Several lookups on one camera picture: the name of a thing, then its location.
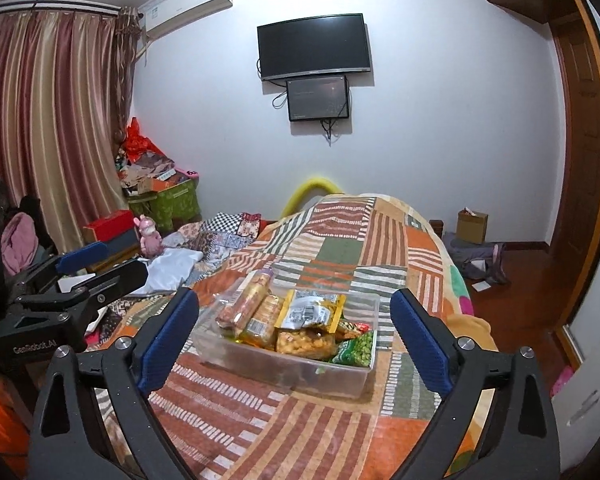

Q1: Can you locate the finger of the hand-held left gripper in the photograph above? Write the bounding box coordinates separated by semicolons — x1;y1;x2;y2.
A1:
10;241;108;302
17;261;150;333

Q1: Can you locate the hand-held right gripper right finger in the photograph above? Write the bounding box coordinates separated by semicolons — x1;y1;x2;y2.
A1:
389;287;561;480

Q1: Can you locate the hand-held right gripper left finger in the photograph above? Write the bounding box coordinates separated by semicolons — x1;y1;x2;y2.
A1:
27;286;201;480

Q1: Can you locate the clear plastic container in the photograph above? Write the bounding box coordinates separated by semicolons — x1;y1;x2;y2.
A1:
192;269;381;401

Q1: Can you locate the dark grey box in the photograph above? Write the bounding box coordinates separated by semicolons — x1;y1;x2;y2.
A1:
97;230;141;261

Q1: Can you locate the red box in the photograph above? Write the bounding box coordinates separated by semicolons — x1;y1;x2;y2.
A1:
83;210;136;243

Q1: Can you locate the pink plush toy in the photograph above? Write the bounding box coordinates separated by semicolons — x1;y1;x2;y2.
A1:
139;215;165;258

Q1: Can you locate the yellow green fleece blanket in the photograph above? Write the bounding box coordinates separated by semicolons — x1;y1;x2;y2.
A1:
450;265;498;351

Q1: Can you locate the white cloth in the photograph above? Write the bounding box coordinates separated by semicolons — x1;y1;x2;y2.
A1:
147;249;203;293

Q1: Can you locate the pink garment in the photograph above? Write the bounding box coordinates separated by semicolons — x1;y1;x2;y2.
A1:
2;212;38;276

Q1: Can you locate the green pea packet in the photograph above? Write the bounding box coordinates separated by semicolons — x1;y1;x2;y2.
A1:
332;331;377;367

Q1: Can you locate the orange biscuit roll packet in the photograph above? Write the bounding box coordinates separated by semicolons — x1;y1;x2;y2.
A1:
237;294;286;348
215;270;273;328

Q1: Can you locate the green storage box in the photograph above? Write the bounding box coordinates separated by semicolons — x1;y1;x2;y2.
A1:
127;177;202;233

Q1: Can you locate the floral patterned quilt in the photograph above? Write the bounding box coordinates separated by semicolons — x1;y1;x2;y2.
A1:
180;220;263;283

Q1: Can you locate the grey bag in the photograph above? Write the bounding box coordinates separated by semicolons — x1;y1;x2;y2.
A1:
442;232;508;286

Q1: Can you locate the orange cardboard box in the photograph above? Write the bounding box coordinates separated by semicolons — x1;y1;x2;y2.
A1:
137;175;181;193

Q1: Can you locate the yellow snack packet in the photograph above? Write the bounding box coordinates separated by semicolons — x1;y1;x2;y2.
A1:
277;289;347;333

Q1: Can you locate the checkered cloth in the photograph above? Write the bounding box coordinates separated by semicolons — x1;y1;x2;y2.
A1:
200;212;246;241

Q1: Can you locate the clear peanut packet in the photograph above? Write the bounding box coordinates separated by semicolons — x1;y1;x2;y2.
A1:
275;327;337;360

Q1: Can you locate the striped patchwork blanket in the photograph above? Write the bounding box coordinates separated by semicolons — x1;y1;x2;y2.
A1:
92;192;498;480

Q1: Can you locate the brown cardboard box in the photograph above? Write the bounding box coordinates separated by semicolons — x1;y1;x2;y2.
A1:
455;208;490;245

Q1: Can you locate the red plastic bag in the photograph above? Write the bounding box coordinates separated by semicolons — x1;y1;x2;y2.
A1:
122;117;163;158

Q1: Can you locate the striped curtain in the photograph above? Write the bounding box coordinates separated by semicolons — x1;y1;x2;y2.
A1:
0;7;141;261

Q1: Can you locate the white door panel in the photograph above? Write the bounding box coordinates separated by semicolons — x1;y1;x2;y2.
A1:
550;255;600;441

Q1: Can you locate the yellow padded tube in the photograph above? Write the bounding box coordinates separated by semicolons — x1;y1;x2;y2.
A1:
280;176;337;218

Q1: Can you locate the wooden door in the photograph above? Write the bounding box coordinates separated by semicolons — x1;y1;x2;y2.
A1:
550;0;600;371

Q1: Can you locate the white air conditioner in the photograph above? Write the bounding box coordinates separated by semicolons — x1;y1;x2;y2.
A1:
139;0;233;41

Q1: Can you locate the curtain rail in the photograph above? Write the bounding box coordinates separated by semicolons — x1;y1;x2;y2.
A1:
0;1;122;16

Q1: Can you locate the small black wall monitor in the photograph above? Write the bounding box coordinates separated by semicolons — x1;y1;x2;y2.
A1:
286;75;351;122

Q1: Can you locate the black wall television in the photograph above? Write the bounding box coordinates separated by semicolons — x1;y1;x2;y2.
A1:
256;13;372;82

